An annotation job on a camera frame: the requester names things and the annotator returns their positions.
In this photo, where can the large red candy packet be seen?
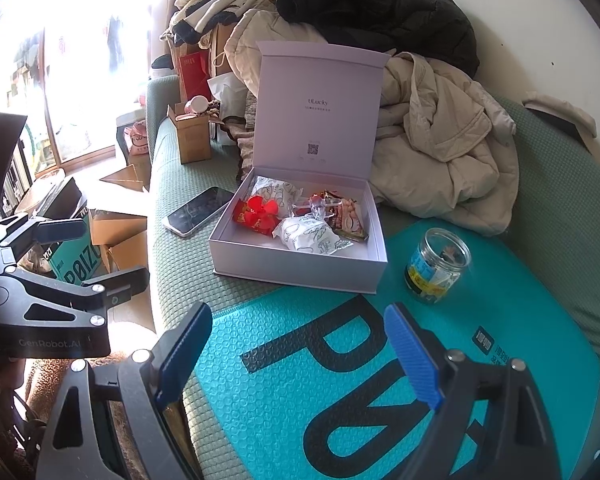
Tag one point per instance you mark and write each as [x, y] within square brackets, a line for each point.
[239, 216]

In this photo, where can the white bread packet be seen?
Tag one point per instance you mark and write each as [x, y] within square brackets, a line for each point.
[275, 192]
[310, 235]

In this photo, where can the green snack packet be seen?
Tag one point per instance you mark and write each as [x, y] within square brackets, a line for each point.
[350, 220]

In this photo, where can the grey brown knit garment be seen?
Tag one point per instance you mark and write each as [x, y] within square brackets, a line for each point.
[240, 130]

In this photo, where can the flat cardboard piece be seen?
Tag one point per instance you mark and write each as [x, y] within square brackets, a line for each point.
[127, 180]

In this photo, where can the beige cloth strip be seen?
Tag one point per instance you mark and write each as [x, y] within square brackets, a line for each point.
[555, 107]

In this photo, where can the white plastic bag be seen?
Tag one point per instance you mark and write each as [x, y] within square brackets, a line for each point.
[227, 90]

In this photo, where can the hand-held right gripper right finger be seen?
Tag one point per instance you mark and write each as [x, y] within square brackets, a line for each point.
[415, 355]

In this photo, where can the black padded jacket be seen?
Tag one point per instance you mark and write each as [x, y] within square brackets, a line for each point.
[380, 5]

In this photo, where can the white gift box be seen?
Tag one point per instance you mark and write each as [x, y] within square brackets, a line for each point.
[310, 110]

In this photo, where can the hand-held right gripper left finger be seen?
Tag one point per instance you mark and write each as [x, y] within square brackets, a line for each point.
[180, 355]

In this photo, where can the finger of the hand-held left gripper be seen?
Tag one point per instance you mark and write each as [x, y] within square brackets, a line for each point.
[125, 285]
[65, 230]

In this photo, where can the small cardboard box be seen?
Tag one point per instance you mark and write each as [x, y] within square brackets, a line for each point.
[195, 140]

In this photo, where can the cream black plush garment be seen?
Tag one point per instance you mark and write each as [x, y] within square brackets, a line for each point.
[210, 0]

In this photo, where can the pink white round object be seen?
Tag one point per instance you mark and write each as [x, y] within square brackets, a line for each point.
[198, 105]

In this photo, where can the clear plastic jar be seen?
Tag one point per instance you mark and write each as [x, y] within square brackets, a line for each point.
[432, 270]

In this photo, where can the brown paper bag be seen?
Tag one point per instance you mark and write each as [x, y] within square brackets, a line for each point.
[222, 45]

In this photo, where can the large cardboard box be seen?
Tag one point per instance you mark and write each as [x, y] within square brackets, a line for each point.
[125, 245]

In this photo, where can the beige padded jacket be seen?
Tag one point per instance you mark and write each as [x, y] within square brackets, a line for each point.
[445, 150]

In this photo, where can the teal printed box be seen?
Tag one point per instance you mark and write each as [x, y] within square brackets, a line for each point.
[75, 260]

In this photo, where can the teal bubble mat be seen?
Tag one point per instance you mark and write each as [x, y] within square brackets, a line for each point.
[505, 300]

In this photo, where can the white smartphone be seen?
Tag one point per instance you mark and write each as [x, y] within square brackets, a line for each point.
[197, 210]

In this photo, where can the red paper bag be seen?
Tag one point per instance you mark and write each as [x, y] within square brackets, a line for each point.
[190, 72]

